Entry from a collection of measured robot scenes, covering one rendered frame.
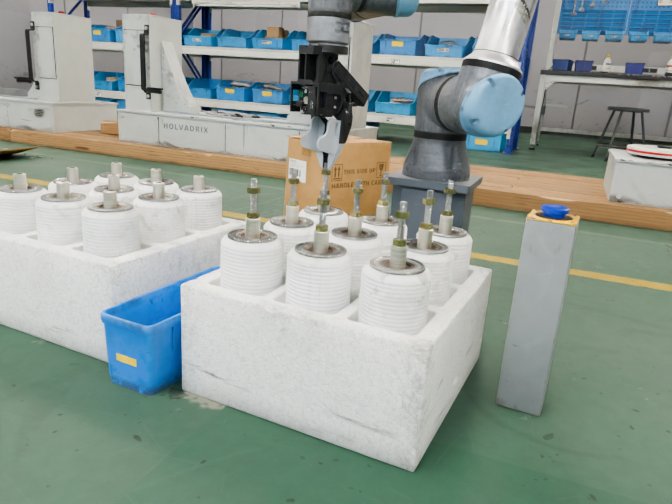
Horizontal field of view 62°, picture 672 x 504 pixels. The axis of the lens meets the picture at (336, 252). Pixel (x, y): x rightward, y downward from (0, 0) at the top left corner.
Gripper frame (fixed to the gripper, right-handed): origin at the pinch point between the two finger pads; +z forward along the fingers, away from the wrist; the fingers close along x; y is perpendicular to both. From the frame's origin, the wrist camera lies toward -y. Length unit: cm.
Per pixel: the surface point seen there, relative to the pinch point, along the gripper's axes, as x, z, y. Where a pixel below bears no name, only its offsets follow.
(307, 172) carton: -68, 16, -59
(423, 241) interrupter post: 26.5, 8.3, 5.7
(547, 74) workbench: -175, -37, -473
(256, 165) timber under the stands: -161, 29, -111
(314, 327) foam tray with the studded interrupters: 24.3, 17.7, 25.8
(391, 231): 15.4, 10.1, -0.8
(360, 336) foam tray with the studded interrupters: 30.7, 17.2, 23.7
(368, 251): 19.4, 11.0, 9.9
